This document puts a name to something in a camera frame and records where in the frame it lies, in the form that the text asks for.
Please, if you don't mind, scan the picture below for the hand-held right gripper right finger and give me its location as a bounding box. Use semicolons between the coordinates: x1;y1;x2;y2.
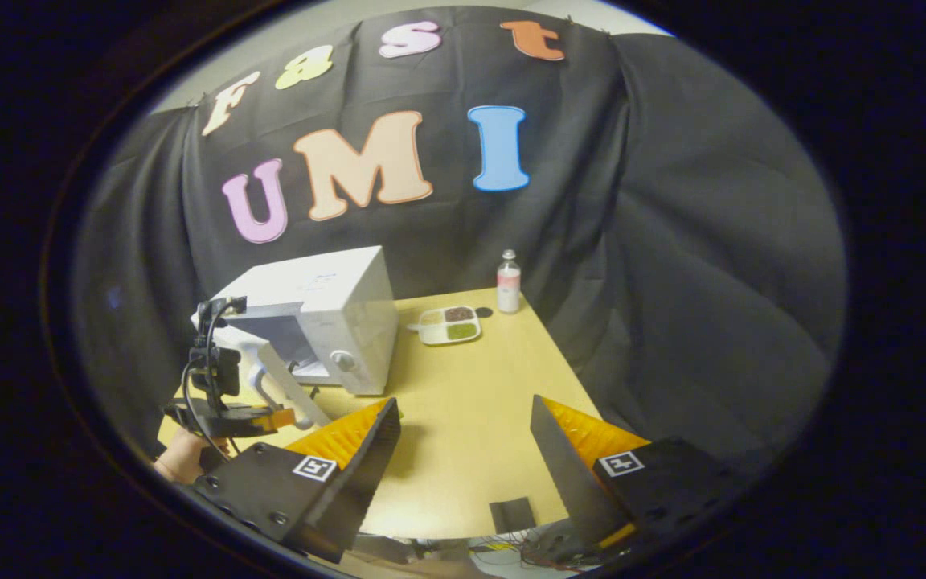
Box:
530;394;741;552

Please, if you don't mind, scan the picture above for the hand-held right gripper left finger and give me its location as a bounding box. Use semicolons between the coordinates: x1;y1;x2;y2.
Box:
190;396;402;564

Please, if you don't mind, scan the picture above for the white microwave oven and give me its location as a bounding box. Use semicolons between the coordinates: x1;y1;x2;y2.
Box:
191;245;399;429

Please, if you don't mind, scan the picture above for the black table clamp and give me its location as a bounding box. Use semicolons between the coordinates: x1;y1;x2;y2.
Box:
489;497;536;535

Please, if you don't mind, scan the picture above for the white divided plate with grains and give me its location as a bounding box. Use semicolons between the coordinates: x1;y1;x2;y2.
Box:
417;305;482;347

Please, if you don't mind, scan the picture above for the clear bottle with pink label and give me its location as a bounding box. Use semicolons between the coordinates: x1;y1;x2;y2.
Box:
496;249;522;314

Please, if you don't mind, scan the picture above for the black backdrop cloth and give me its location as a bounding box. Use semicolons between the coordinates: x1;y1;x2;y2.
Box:
69;6;848;475

